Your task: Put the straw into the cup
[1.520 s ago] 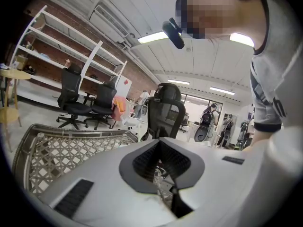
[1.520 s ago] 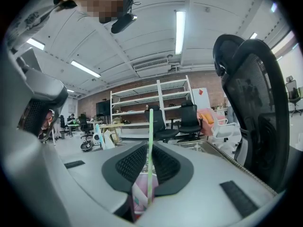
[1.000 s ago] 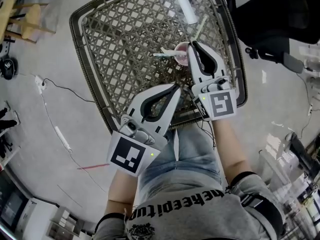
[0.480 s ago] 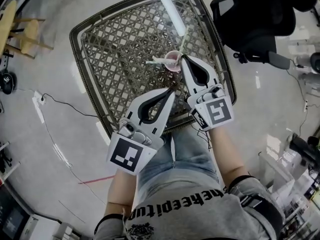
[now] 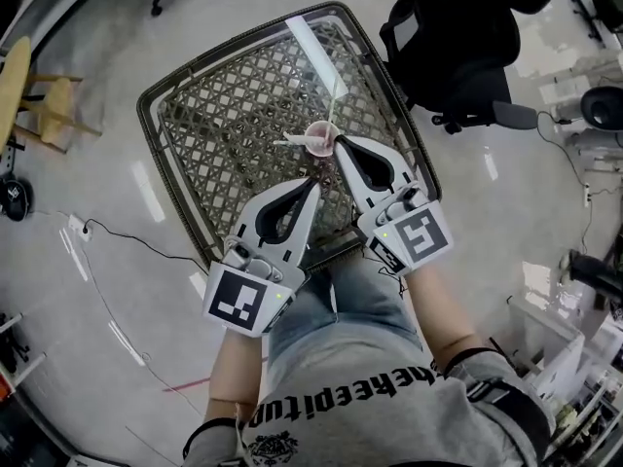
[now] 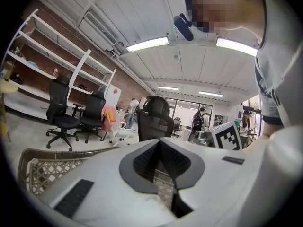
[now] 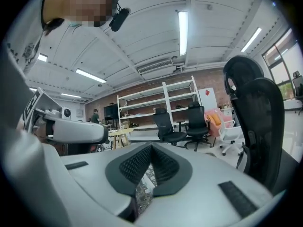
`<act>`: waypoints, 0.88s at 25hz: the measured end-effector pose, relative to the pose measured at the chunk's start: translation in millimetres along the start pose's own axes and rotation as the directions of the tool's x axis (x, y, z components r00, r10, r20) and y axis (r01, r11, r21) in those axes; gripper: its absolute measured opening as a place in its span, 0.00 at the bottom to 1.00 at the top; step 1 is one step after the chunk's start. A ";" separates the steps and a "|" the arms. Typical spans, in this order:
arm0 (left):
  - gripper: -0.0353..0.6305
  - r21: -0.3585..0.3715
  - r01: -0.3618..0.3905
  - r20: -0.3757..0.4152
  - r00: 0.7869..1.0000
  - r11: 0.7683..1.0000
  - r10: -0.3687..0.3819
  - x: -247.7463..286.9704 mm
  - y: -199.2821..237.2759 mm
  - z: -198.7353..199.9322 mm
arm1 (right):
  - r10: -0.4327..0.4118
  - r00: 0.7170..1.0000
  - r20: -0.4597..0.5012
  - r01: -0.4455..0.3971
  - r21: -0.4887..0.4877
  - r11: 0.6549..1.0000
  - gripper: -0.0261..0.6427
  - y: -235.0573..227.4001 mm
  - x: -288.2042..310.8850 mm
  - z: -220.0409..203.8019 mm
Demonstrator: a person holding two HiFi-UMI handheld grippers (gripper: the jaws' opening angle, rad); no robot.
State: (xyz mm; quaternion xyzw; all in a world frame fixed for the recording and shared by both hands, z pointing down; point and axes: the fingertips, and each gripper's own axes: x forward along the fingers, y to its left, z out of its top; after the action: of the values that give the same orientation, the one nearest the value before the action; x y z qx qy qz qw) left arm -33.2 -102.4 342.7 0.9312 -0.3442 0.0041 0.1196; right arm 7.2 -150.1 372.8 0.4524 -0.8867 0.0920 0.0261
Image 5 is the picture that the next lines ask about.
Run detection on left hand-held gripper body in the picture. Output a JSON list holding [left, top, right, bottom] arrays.
[[202, 233, 312, 337]]

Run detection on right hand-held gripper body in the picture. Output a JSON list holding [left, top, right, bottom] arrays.
[[357, 184, 456, 278]]

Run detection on pink translucent cup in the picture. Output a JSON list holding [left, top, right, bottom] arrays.
[[305, 120, 340, 160]]

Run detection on white straw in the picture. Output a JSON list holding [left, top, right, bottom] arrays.
[[273, 131, 320, 149]]

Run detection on person's left forearm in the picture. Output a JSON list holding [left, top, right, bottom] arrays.
[[201, 327, 273, 430]]

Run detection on person's right forearm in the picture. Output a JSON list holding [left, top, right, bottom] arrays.
[[402, 264, 494, 375]]

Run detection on rattan glass-top table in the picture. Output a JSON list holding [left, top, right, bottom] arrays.
[[136, 0, 444, 277]]

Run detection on person's blue jeans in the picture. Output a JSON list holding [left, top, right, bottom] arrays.
[[266, 254, 425, 377]]

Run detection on white floor power socket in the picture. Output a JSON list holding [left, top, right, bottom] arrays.
[[67, 213, 94, 241]]

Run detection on white storage box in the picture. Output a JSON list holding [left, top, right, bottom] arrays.
[[504, 303, 588, 398]]

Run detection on black machine base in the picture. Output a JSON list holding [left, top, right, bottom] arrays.
[[566, 247, 623, 297]]

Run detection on person's grey printed shirt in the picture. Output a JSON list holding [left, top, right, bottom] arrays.
[[181, 342, 557, 467]]

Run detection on wooden stool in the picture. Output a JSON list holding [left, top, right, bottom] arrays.
[[18, 72, 104, 156]]

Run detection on black round bag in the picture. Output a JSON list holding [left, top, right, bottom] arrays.
[[0, 174, 36, 224]]

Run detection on round wooden table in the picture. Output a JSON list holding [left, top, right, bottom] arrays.
[[0, 35, 33, 165]]

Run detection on black power cable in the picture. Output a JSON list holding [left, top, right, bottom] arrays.
[[83, 218, 211, 268], [535, 108, 591, 190]]

